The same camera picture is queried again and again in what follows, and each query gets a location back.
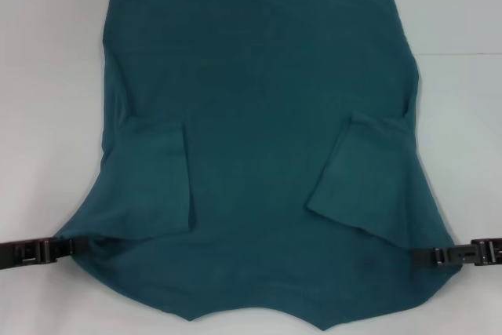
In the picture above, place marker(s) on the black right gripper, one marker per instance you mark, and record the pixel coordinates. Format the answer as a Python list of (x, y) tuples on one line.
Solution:
[(490, 250)]

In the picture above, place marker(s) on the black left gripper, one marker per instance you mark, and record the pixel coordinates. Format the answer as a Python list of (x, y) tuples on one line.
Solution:
[(7, 253)]

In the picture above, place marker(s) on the teal blue shirt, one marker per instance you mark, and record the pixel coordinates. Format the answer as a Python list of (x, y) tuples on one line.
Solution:
[(255, 95)]

